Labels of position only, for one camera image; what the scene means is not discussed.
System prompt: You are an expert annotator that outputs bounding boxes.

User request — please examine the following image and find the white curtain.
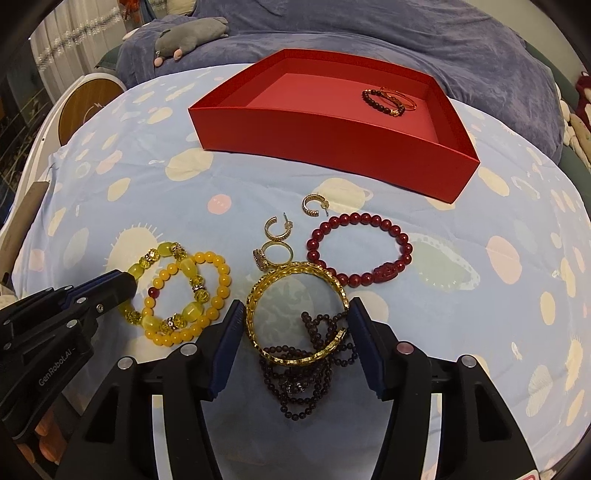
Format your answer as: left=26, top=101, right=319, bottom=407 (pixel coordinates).
left=28, top=4, right=102, bottom=90

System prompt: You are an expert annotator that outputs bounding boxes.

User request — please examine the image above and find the red bead bracelet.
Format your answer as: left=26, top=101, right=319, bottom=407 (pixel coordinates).
left=307, top=212, right=414, bottom=288

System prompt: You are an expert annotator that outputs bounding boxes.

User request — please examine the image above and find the dark green bed frame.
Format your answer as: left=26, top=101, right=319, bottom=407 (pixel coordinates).
left=524, top=39, right=591, bottom=232

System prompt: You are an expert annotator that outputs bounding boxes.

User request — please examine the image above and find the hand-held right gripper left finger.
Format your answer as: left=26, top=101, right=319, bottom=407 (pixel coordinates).
left=68, top=299, right=246, bottom=480

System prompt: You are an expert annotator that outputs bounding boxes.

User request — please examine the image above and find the wide gold bangle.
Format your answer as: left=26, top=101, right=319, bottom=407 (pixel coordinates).
left=246, top=261, right=351, bottom=367

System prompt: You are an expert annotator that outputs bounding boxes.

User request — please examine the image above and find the dark green cushion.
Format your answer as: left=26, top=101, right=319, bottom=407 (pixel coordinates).
left=95, top=46, right=123, bottom=70

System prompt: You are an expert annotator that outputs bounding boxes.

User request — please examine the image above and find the dark purple bead necklace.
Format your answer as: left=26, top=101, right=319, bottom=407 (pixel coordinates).
left=259, top=311, right=360, bottom=422

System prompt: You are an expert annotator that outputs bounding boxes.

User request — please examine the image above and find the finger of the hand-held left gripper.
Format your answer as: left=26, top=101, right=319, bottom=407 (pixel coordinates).
left=9, top=270, right=140, bottom=366
left=0, top=284, right=90, bottom=344

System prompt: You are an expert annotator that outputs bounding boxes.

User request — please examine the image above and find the dark bead bracelet gold charm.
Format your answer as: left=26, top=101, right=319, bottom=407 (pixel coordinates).
left=361, top=89, right=406, bottom=117

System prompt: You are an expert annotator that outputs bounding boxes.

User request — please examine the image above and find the thin gold bangle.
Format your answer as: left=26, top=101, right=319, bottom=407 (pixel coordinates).
left=379, top=86, right=419, bottom=112

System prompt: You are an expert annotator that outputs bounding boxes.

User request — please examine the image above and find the white round wooden-top device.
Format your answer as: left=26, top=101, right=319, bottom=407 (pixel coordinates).
left=18, top=71, right=125, bottom=185

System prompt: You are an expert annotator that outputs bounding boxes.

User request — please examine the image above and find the gold hoop earring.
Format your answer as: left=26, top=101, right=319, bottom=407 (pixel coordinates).
left=302, top=194, right=329, bottom=219
left=264, top=213, right=291, bottom=239

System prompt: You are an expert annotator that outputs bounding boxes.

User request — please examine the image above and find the grey plush toy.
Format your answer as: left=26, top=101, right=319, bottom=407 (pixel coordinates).
left=154, top=17, right=230, bottom=66

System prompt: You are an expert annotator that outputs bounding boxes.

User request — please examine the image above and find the yellow bead bracelet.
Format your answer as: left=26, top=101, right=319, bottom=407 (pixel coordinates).
left=144, top=250, right=232, bottom=347

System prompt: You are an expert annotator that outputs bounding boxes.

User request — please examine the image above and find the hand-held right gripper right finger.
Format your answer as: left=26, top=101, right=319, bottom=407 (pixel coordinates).
left=347, top=296, right=532, bottom=480

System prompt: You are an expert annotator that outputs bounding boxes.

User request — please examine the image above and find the red cardboard box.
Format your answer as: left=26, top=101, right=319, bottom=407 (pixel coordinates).
left=188, top=48, right=482, bottom=205

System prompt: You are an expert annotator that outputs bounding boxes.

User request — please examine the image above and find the yellow-green crystal bead bracelet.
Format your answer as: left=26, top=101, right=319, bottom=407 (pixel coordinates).
left=119, top=244, right=214, bottom=335

